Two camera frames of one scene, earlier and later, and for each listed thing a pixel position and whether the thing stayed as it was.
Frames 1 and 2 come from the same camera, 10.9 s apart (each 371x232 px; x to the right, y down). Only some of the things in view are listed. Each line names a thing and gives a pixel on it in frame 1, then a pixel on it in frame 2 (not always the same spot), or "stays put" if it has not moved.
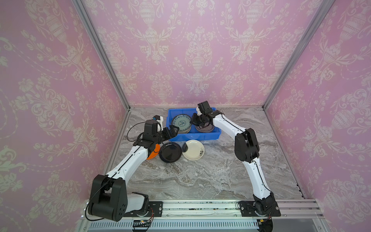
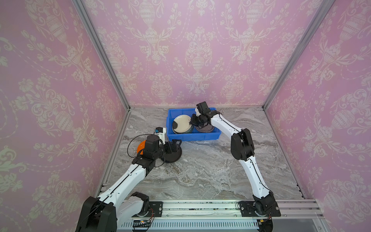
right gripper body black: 196,120 stays put
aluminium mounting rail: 219,216 stays put
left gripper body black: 164,135 → 168,149
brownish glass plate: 207,127 stays put
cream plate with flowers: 195,150 → 180,124
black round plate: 170,152 stays put
